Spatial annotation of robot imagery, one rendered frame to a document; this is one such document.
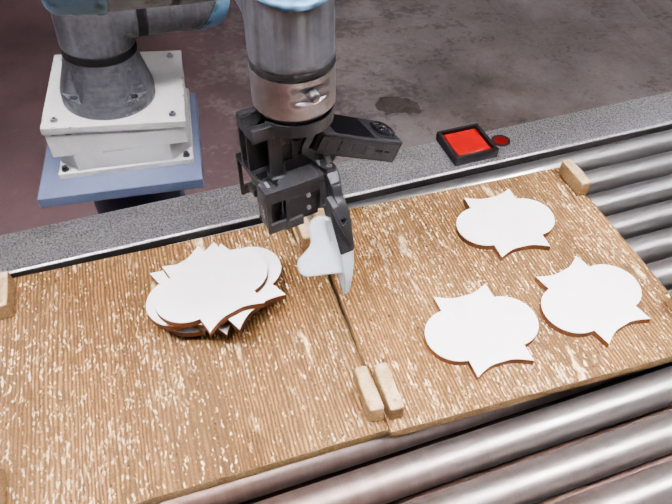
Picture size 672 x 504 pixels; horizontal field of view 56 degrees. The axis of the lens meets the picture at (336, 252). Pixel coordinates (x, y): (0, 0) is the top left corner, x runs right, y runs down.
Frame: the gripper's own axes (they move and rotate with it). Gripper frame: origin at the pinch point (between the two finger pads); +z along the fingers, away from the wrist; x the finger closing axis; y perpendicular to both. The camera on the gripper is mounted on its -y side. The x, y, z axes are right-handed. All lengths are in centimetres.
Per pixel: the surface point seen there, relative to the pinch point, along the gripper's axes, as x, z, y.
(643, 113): -11, 12, -71
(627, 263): 14.0, 10.3, -39.2
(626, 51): -131, 104, -236
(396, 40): -194, 104, -145
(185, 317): -2.4, 5.6, 16.2
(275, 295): -1.1, 6.6, 5.4
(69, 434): 2.5, 10.5, 31.9
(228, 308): -1.3, 5.6, 11.3
